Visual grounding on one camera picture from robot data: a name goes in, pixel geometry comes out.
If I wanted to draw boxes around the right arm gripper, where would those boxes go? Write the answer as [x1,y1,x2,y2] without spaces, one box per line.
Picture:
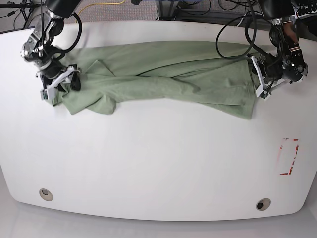
[37,64,81,100]

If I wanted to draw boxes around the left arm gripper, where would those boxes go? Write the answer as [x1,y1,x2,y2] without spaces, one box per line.
[249,56,289,98]

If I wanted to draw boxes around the green polo shirt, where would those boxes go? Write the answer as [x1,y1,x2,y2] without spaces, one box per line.
[50,41,256,119]

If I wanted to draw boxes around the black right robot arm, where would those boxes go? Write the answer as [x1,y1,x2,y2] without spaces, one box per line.
[21,0,83,100]

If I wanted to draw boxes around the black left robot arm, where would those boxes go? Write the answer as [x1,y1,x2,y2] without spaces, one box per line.
[229,0,308,99]

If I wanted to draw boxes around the white power strip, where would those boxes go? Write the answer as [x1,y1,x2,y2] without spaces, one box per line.
[295,4,317,19]

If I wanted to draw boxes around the red tape rectangle marker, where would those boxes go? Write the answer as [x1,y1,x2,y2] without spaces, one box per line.
[277,138,299,176]

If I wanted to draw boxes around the black tripod legs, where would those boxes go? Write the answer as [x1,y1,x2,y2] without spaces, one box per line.
[0,0,44,34]

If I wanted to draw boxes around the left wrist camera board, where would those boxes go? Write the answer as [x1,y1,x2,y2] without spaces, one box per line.
[260,92,270,101]

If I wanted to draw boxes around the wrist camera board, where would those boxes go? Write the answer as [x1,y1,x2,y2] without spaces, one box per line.
[41,90,48,100]
[260,92,270,101]

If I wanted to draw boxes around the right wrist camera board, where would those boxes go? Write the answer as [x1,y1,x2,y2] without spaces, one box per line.
[41,90,48,100]

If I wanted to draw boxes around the yellow cable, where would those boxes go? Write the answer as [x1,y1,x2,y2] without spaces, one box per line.
[78,0,126,15]

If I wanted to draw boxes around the left table cable grommet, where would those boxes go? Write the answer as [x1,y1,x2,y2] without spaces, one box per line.
[39,188,53,202]

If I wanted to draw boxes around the table cable grommet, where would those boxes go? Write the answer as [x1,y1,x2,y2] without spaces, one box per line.
[256,198,271,211]
[39,188,53,202]

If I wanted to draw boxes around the right table cable grommet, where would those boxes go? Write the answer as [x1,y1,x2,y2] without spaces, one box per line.
[256,198,271,211]

